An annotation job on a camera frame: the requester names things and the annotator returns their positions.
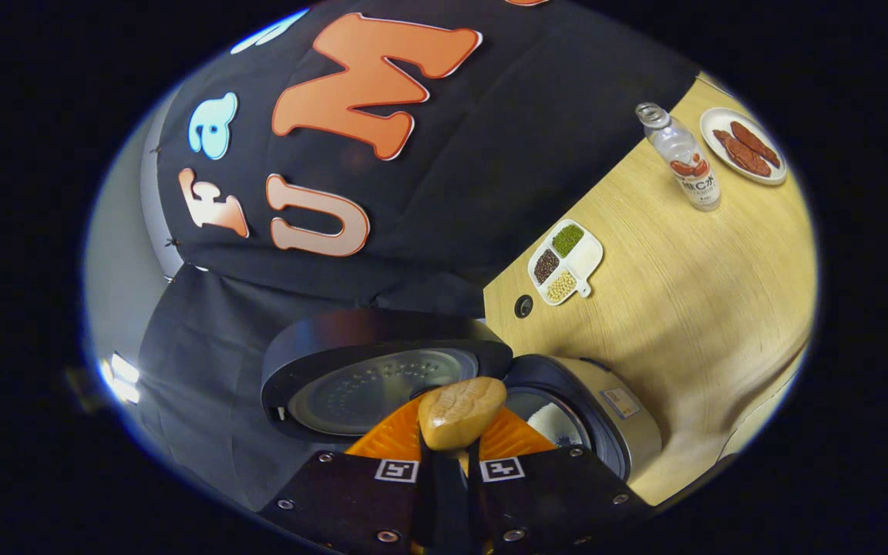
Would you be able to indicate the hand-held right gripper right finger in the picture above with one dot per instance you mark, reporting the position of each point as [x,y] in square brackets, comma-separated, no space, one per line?
[476,501]

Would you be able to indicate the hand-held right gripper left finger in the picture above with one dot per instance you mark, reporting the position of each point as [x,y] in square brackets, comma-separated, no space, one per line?
[425,501]

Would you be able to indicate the wooden spoon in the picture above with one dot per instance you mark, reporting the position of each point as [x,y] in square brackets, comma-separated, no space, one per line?
[459,412]

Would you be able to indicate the silver black rice cooker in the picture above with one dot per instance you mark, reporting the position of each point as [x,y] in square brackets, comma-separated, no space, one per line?
[613,416]

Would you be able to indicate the white divided bean dish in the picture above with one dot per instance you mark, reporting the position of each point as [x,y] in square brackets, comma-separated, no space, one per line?
[586,258]

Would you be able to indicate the narrow ceiling light panel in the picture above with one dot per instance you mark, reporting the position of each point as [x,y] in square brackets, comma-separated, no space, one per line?
[122,378]

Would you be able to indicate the clear plastic drink bottle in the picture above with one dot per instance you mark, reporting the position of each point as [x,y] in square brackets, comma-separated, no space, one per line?
[687,162]

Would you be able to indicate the red meat slice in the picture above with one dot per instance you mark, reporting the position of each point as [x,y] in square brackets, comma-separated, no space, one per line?
[741,156]
[756,142]

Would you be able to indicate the white round plate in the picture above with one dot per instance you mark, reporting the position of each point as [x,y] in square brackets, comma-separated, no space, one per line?
[714,119]

